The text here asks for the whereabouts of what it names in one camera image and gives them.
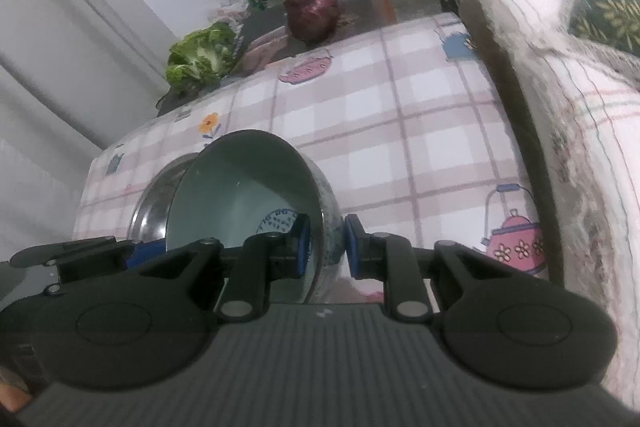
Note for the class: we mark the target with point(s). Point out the green lettuce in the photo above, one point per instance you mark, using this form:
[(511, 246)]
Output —
[(200, 54)]

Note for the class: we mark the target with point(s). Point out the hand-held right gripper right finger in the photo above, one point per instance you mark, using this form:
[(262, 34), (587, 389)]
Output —
[(353, 252)]

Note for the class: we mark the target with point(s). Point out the blue patterned ceramic bowl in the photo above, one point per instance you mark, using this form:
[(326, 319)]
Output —
[(240, 187)]

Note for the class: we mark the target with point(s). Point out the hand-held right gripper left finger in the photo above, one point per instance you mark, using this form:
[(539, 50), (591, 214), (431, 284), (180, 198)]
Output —
[(302, 247)]

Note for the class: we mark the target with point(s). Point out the white curtain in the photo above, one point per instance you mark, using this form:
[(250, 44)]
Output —
[(55, 17)]

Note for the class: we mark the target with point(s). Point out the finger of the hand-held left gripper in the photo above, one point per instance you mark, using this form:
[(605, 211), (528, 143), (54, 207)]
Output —
[(146, 256)]

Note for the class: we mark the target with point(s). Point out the large steel basin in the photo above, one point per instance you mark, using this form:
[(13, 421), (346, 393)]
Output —
[(150, 212)]

